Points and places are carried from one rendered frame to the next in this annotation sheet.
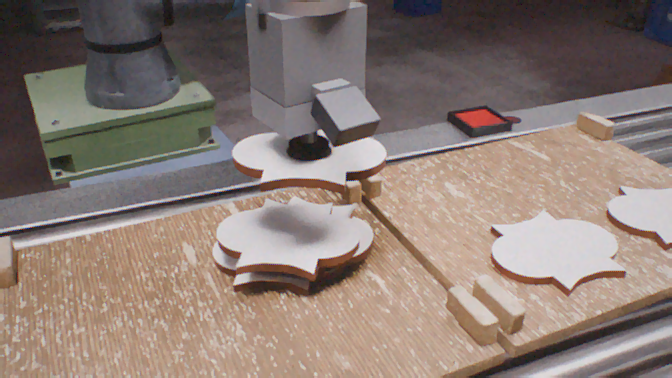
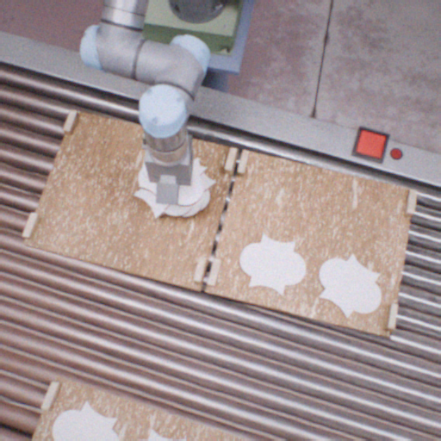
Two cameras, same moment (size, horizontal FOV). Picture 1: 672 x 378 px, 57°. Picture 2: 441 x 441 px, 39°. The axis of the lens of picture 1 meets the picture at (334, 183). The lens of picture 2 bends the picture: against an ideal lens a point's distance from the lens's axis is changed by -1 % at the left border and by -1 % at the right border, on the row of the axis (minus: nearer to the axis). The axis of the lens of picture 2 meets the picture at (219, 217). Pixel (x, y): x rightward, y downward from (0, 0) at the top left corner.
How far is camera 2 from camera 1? 1.01 m
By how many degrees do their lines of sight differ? 46
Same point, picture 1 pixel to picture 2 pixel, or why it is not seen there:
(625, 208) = (332, 267)
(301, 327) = (145, 229)
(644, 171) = (388, 251)
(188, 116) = (214, 38)
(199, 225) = not seen: hidden behind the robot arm
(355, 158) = (183, 195)
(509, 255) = (248, 254)
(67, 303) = (82, 159)
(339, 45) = (174, 170)
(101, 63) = not seen: outside the picture
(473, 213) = (270, 218)
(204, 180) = not seen: hidden behind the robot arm
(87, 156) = (152, 35)
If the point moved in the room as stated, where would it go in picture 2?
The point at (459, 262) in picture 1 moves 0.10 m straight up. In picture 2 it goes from (231, 240) to (232, 226)
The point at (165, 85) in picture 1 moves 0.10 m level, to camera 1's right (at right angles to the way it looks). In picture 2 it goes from (207, 15) to (239, 37)
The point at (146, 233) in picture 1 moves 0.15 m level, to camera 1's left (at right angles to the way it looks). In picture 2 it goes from (131, 134) to (85, 99)
